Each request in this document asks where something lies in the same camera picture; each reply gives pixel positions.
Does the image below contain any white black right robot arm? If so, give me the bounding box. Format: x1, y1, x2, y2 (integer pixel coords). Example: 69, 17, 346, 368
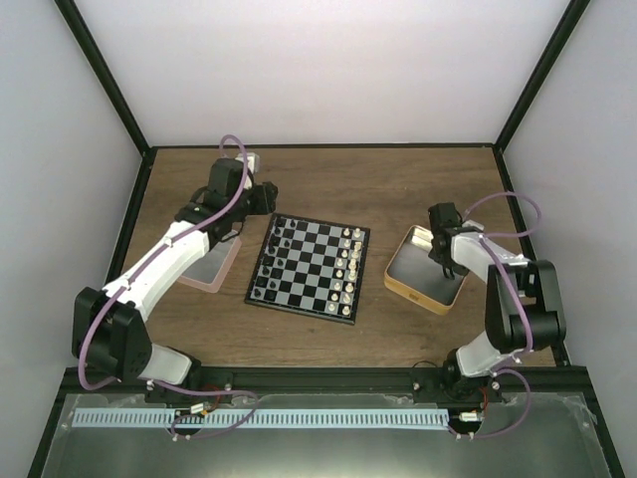
428, 202, 566, 401

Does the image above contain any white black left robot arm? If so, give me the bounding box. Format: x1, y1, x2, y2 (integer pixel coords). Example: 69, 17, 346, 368
72, 152, 278, 402

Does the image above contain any magnetic chess board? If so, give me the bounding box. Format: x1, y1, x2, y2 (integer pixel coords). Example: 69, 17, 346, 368
245, 213, 371, 326

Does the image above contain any gold metal tin tray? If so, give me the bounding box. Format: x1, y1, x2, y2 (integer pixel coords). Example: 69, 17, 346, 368
384, 225, 467, 316

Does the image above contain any pink metal tin tray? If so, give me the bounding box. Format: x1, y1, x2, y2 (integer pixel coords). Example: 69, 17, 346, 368
177, 235, 242, 294

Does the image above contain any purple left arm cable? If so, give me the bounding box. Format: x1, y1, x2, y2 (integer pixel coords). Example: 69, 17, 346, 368
79, 133, 260, 442

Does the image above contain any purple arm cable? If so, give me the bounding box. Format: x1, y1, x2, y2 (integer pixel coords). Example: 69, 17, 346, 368
79, 133, 260, 442
462, 191, 542, 440

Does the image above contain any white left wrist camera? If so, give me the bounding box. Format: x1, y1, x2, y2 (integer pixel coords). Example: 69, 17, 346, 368
235, 152, 261, 174

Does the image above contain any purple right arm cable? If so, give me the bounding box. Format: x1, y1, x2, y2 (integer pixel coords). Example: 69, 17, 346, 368
462, 191, 542, 440

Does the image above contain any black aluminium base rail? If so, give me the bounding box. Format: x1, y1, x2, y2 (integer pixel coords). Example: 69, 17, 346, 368
64, 365, 588, 404

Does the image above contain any light blue slotted cable duct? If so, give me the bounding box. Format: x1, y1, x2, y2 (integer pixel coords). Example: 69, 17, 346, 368
72, 407, 449, 430

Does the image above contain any black enclosure frame post left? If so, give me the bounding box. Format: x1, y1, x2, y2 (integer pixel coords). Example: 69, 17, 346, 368
53, 0, 150, 153

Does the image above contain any black enclosure frame post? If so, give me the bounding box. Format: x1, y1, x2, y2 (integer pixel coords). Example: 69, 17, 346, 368
53, 0, 150, 153
496, 0, 591, 150

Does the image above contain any black enclosure frame post right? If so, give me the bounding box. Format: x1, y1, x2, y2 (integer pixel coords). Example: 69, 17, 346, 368
496, 0, 591, 150

